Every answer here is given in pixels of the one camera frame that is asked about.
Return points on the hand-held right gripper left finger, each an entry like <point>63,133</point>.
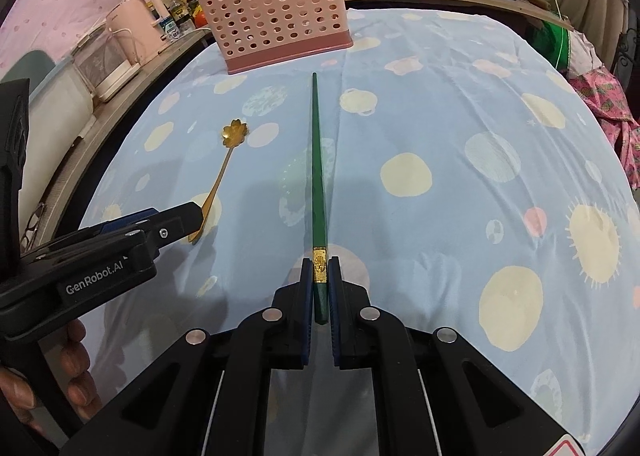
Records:
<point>306,316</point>

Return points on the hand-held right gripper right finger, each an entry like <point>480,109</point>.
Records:
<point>335,316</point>

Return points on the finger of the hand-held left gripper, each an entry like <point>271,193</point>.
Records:
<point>125,223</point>
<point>172,221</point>

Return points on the gold flower-shaped spoon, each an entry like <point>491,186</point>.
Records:
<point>235,134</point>

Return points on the green chopstick gold band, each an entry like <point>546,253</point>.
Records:
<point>317,186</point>

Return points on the pink perforated utensil basket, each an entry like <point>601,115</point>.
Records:
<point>270,21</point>

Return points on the person's left hand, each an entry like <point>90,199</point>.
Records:
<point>77,366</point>

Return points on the white storage box teal lid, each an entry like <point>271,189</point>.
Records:
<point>60,91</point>

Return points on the white clear-lidded appliance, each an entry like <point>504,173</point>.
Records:
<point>105,66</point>

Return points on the white bottle blue label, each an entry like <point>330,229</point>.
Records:
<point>171,29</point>

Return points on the pink electric kettle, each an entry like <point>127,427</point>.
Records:
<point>137,21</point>

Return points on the glass condiment jar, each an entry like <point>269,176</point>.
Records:
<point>186,11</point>

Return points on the blue printed tablecloth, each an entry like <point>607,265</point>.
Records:
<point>450,136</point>

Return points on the green plastic object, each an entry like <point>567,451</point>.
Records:
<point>550,44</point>

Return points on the pink floral cloth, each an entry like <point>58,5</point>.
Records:
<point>610,101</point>

